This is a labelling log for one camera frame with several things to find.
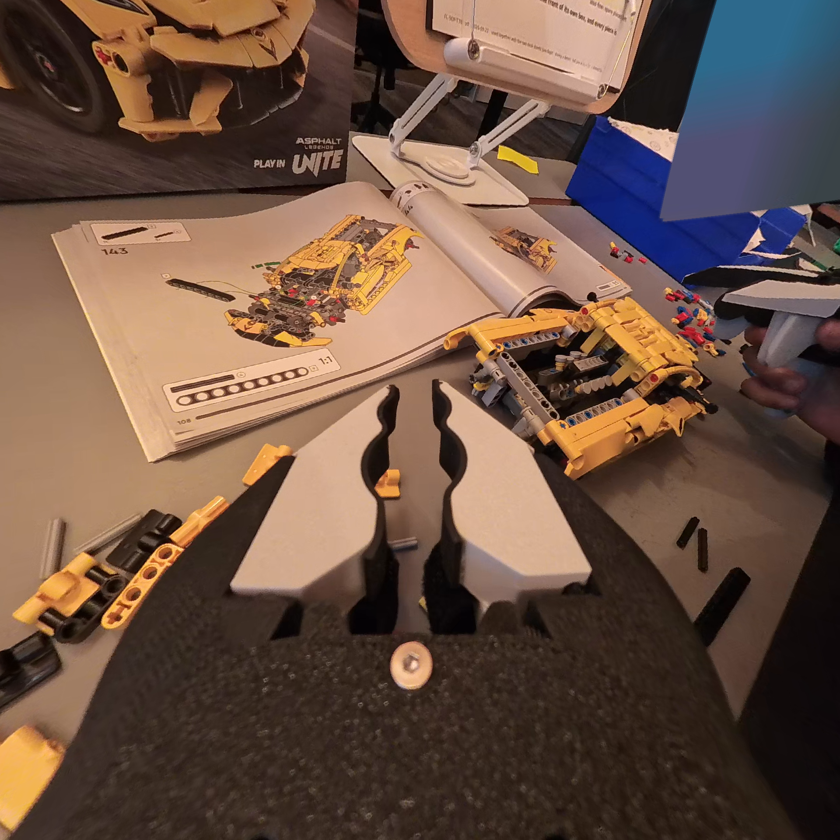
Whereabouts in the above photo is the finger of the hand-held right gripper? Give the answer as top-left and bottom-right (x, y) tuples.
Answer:
(714, 272), (840, 324)

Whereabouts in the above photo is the printed instruction sheet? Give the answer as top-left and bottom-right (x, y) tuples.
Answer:
(430, 0), (641, 86)

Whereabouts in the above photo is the blue storage bin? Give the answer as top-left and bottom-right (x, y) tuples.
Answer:
(566, 115), (811, 283)

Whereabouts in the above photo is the white dotted sheet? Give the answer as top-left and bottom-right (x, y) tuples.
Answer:
(607, 117), (680, 158)

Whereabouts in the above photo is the white document stand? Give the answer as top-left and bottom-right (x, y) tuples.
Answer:
(351, 0), (654, 207)

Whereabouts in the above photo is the pile of yellow brick pieces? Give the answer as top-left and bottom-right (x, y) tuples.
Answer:
(0, 445), (419, 833)

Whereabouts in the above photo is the toy car set box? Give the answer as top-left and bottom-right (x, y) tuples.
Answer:
(0, 0), (358, 201)

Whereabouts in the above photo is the long black beam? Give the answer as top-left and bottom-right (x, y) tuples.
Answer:
(694, 567), (751, 647)

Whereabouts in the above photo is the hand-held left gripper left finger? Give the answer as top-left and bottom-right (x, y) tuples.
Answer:
(230, 385), (401, 635)

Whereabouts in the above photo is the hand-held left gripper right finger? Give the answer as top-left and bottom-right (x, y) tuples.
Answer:
(423, 379), (595, 635)

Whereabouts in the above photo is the grey desk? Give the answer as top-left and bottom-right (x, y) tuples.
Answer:
(0, 131), (831, 729)

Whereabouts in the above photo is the instruction booklet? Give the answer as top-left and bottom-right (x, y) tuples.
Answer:
(51, 180), (634, 463)

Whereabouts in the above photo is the pile of small coloured pins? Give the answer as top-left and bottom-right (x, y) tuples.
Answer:
(663, 285), (726, 358)

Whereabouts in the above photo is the yellow brick car model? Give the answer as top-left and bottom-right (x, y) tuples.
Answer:
(443, 295), (719, 483)

